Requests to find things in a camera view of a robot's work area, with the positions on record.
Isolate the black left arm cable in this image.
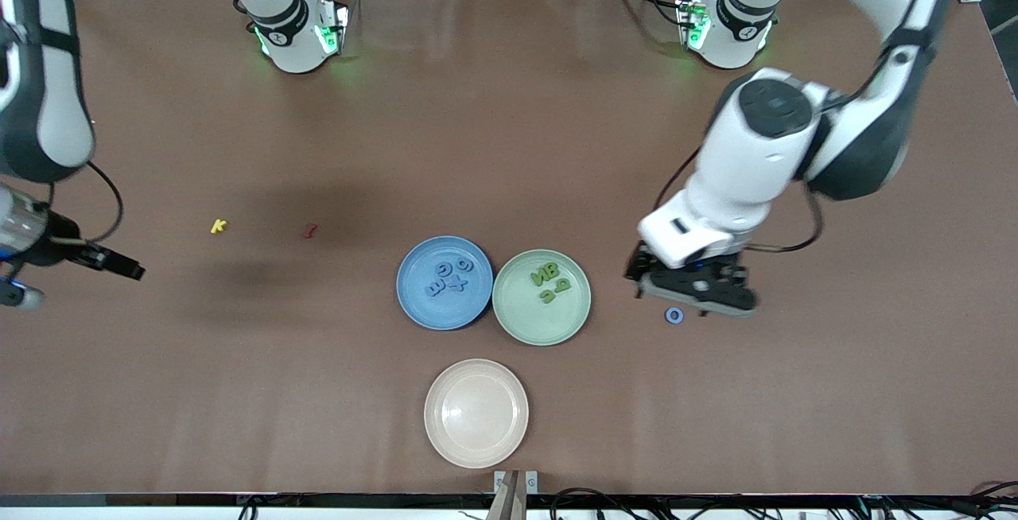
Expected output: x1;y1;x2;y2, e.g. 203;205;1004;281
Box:
652;0;955;254

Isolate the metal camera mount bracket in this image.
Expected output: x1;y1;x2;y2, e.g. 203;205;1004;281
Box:
487;470;539;520

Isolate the blue plate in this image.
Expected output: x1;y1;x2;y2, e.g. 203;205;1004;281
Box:
395;235;495;332

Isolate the pale green plate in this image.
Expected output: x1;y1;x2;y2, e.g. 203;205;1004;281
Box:
492;249;593;347

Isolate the beige plate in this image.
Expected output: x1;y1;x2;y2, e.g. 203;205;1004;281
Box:
423;358;530;470

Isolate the brown table cover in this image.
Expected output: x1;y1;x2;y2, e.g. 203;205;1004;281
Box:
0;0;1018;499

